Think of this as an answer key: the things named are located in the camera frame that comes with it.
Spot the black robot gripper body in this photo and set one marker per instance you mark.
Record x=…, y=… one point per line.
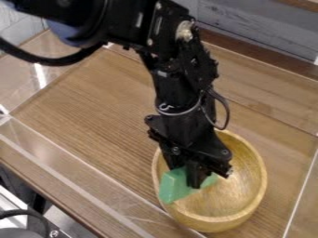
x=188, y=131

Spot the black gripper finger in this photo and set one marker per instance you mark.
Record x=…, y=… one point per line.
x=195, y=174
x=174, y=155

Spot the green rectangular block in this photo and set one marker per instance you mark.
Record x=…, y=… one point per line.
x=172, y=187

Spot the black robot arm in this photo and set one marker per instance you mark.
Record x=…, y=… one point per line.
x=159, y=30

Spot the brown wooden bowl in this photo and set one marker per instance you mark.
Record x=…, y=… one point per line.
x=222, y=206

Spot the black metal table frame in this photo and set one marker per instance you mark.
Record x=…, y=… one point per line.
x=37, y=219

